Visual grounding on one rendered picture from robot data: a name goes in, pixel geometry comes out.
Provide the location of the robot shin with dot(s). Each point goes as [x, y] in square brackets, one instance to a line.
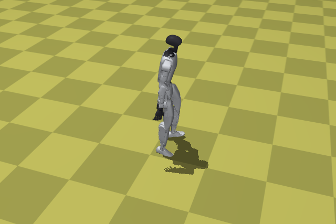
[163, 136]
[174, 123]

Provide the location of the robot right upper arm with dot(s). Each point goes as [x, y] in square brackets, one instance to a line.
[165, 70]

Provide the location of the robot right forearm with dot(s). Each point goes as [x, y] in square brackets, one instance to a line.
[161, 97]

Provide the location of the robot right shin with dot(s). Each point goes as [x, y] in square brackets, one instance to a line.
[163, 136]

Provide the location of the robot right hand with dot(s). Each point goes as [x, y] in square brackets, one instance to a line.
[159, 113]

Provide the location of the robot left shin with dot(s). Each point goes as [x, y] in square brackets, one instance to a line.
[174, 123]

